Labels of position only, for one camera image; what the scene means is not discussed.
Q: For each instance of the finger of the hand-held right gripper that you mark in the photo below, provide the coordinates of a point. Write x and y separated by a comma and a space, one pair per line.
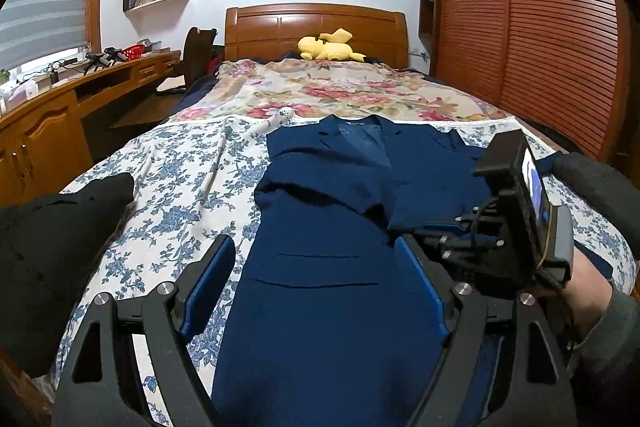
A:
440, 239

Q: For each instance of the blue floral bed sheet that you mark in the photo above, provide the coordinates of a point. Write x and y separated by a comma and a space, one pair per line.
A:
175, 187

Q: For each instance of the dark brown chair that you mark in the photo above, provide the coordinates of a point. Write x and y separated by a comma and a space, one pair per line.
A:
197, 52

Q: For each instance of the yellow plush toy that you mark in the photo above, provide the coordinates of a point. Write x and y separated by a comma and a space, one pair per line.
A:
325, 49

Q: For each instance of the wooden desk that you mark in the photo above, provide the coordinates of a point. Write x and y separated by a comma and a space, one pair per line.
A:
45, 132

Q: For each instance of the wall socket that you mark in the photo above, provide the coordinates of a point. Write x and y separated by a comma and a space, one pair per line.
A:
419, 53

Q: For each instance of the person's right hand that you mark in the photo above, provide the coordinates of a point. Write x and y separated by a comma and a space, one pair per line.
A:
587, 292

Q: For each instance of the wooden bed headboard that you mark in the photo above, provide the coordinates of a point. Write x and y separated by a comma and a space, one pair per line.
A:
270, 32

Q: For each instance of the dark blue quilt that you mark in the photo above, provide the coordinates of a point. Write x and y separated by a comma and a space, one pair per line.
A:
197, 94

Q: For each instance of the wooden louvered wardrobe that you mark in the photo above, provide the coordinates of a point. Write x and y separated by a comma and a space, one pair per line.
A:
525, 32

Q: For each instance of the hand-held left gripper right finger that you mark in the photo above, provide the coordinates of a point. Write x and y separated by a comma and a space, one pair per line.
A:
420, 287

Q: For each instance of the navy blue jacket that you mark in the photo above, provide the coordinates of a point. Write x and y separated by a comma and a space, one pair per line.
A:
325, 257

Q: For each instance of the black garment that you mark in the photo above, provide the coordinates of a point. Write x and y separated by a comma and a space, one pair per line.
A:
40, 257

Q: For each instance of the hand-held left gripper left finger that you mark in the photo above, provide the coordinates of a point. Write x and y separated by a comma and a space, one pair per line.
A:
210, 277

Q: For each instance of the red basket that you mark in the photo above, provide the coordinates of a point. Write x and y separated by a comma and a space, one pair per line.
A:
133, 53

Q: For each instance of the red floral blanket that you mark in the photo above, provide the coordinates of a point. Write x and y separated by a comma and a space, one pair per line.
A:
350, 92

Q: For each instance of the person's right forearm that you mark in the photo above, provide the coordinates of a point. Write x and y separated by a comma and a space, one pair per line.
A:
615, 357

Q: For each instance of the black gadgets on desk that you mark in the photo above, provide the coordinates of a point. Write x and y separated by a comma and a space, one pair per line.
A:
102, 58

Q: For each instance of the white box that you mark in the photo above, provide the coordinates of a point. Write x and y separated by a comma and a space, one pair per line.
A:
27, 89

